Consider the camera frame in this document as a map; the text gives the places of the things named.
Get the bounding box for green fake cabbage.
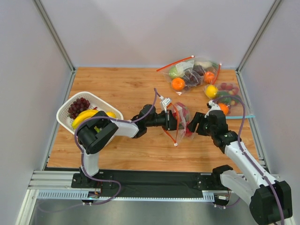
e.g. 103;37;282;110
168;67;184;79

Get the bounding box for green striped fake melon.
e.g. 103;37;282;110
94;127;101;133

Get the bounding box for orange fake fruit middle bag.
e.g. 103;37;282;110
204;71;215;84

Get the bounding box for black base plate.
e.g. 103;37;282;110
71;170;228;197

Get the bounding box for red dragon fruit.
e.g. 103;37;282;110
176;102;192;138

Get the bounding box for left aluminium frame post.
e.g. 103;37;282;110
32;0;77;73

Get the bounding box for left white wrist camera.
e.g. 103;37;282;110
160;96;172;112

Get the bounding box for green fake avocado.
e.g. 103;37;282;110
217;91;232;104

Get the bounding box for orange fake fruit left bag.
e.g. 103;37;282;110
171;77;185;91

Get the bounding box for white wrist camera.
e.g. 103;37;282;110
206;100;221;116
160;96;172;112

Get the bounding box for yellow fake apple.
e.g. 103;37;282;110
205;84;218;99

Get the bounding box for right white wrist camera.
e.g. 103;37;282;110
206;100;221;116

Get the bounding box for blue-zip clear bag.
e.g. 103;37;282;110
203;82;244;119

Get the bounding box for orange fake fruit blue bag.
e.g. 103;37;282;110
218;103;229;115

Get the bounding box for yellow fake banana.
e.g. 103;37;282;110
72;109;98;129

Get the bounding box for white slotted cable duct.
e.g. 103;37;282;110
37;190;215;203

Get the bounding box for white fake radish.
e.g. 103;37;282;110
194;61;212;69

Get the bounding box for yellow fake pear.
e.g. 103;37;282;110
106;112;117;119

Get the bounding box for dark purple fake grapes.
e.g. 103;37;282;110
182;66;205;90

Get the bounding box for orange-zip bag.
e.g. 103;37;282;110
194;57;222;84
163;102;193;147
156;55;204;95

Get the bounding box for white perforated plastic basket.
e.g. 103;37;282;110
56;91;123;134

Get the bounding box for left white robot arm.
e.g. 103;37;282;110
75;103;192;178

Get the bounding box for aluminium corner frame post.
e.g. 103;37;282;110
236;0;284;73

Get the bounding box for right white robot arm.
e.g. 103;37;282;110
188;109;293;225

